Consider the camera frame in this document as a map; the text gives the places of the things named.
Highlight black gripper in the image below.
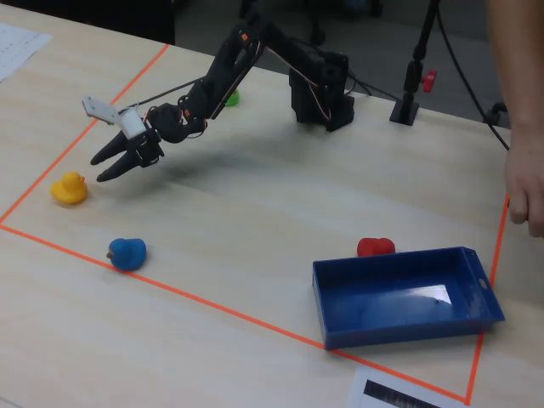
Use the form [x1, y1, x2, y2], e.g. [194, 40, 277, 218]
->
[89, 104, 201, 183]

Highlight yellow rubber duck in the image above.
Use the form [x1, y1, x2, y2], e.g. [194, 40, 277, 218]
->
[49, 171, 88, 207]

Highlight bare person forearm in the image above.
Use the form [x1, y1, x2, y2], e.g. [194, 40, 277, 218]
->
[485, 0, 544, 137]

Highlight blue rubber duck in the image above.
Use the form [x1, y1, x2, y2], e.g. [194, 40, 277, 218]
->
[105, 237, 148, 272]

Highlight red rubber duck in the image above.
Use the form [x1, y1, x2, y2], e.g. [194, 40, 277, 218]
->
[356, 236, 397, 258]

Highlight blue plastic box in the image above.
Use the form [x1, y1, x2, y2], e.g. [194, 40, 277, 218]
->
[312, 246, 506, 351]

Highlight bare person hand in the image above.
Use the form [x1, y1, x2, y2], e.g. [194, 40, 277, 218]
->
[504, 125, 544, 239]

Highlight orange tape strip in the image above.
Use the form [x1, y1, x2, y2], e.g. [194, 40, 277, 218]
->
[0, 224, 470, 405]
[0, 43, 171, 225]
[465, 193, 511, 405]

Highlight white paper sheet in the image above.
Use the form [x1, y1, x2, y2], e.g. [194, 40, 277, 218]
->
[0, 23, 54, 82]

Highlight paper sheet with black print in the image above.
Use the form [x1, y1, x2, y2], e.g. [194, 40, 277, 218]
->
[346, 365, 468, 408]

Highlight black office chair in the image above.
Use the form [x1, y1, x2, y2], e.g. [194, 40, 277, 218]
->
[486, 100, 510, 128]

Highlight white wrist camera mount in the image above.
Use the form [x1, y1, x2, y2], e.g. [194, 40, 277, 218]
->
[82, 95, 145, 140]

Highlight black robot camera cable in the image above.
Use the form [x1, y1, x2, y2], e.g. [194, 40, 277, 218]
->
[110, 78, 203, 107]

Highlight thin black table cable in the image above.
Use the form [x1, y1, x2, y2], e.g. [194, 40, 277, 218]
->
[352, 79, 400, 102]

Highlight black camera stand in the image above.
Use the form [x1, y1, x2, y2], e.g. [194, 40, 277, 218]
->
[389, 0, 443, 127]

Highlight thick black stand cable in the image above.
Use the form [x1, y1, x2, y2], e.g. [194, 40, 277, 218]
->
[435, 0, 511, 153]

